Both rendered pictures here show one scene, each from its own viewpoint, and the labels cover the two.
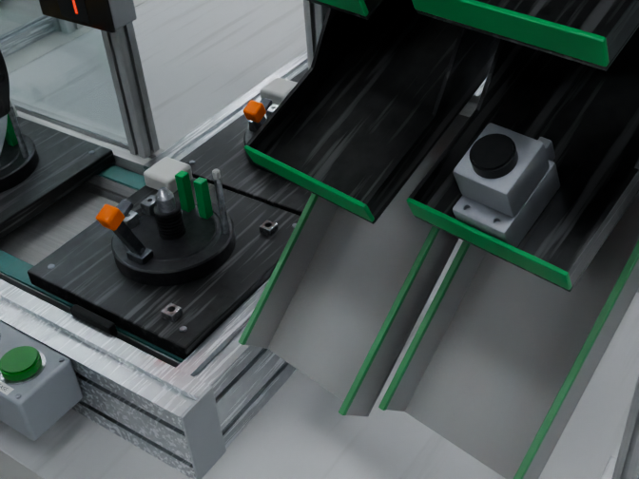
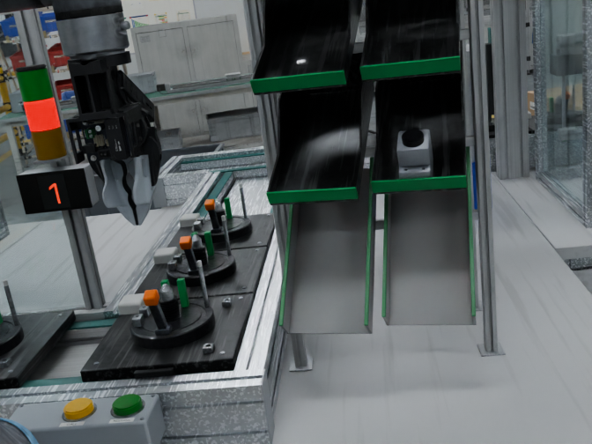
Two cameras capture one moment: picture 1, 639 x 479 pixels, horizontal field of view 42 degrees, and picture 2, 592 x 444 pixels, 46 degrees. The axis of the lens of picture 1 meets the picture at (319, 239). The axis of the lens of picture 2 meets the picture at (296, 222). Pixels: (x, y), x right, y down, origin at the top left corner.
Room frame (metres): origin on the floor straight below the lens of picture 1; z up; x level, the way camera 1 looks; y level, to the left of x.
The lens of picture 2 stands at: (-0.26, 0.51, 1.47)
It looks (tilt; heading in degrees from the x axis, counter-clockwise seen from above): 18 degrees down; 329
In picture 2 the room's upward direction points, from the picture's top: 8 degrees counter-clockwise
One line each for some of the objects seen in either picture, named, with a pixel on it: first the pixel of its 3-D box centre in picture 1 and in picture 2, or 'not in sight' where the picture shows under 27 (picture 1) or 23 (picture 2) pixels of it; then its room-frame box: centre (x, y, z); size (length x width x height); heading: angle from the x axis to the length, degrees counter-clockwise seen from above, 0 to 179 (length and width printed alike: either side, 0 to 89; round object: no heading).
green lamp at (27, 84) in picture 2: not in sight; (34, 85); (0.97, 0.25, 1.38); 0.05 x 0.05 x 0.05
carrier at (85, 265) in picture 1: (169, 216); (169, 305); (0.76, 0.17, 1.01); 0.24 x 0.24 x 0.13; 53
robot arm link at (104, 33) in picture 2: not in sight; (97, 37); (0.55, 0.26, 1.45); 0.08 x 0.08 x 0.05
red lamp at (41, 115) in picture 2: not in sight; (41, 114); (0.97, 0.25, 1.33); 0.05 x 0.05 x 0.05
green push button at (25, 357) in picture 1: (21, 366); (128, 407); (0.60, 0.31, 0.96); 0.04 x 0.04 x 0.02
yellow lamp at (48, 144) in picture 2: not in sight; (48, 143); (0.97, 0.25, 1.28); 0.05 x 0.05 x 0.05
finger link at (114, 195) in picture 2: not in sight; (114, 195); (0.56, 0.28, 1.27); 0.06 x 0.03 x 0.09; 143
